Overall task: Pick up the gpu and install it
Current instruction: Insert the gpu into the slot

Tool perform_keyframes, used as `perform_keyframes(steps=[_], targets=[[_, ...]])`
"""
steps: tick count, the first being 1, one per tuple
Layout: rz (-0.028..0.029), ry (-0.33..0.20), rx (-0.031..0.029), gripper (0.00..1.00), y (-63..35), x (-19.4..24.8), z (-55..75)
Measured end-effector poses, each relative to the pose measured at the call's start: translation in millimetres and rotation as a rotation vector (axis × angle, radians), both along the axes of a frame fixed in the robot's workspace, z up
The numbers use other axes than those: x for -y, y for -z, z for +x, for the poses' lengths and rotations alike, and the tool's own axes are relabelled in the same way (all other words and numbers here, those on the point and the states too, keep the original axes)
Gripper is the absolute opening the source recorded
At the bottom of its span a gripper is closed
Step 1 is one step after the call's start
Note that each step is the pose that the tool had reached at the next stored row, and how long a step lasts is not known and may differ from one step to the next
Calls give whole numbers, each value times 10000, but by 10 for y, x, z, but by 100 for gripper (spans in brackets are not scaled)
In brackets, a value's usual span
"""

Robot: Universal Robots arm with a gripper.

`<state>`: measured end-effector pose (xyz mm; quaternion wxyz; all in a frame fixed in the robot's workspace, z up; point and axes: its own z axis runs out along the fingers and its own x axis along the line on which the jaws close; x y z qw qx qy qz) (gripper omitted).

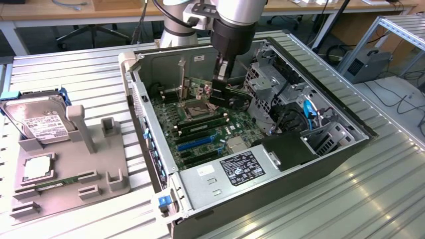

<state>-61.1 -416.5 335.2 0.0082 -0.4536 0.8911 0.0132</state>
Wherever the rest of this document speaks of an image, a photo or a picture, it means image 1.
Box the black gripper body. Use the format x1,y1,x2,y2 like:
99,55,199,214
211,19,258,58

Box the graphics card with fan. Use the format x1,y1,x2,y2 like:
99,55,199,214
178,57,254,112

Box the CPU socket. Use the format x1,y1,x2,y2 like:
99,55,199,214
179,99,214,121

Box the silver metal disk bay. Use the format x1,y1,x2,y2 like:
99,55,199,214
243,41,322,105

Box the green RAM stick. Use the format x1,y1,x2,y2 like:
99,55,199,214
179,120,231,137
15,174,83,194

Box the green motherboard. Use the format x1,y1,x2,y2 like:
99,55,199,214
151,83,267,170

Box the wooden top desk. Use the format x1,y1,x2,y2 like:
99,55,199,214
0,0,420,57

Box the black office chair base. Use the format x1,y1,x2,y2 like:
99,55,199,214
54,23,131,50
262,14,304,32

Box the silver chipset heatsink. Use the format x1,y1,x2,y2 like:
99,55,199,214
226,137,250,153

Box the blue expansion slot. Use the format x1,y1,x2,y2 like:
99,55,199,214
178,137,214,152

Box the long black expansion slot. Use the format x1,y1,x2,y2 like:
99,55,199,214
182,150,220,167

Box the white boxes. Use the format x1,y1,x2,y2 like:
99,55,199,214
292,0,340,5

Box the black slanted pole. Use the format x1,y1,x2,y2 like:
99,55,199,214
312,0,352,49

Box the brown cardboard box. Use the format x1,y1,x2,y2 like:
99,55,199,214
91,0,143,12

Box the perforated metal disk bay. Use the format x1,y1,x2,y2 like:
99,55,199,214
300,121,354,156

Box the silver power supply unit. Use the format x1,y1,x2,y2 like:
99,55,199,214
171,143,284,212

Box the black open PC case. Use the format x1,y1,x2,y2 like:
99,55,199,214
119,36,380,239

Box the grey parts rack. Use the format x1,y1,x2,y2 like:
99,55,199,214
9,104,133,226

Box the silver hard disk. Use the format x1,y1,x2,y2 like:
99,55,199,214
0,96,73,145

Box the silver CPU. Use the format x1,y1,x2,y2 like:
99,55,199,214
22,156,55,182

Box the blue disk carrier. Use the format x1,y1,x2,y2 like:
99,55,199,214
0,84,74,118

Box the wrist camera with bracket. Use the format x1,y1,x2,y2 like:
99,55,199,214
182,2,220,30

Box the blue flat wire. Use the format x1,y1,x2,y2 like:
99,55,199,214
302,99,318,130

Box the black coiled cable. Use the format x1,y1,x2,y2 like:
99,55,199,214
327,44,347,63

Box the black plastic duct box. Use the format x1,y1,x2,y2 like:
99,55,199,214
251,131,319,172

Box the grey unit with handle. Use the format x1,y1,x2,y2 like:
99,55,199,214
346,47,394,85

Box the light blue network cable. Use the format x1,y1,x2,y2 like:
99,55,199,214
53,0,91,11

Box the aluminium profile frame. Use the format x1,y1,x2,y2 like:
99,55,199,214
338,14,425,78

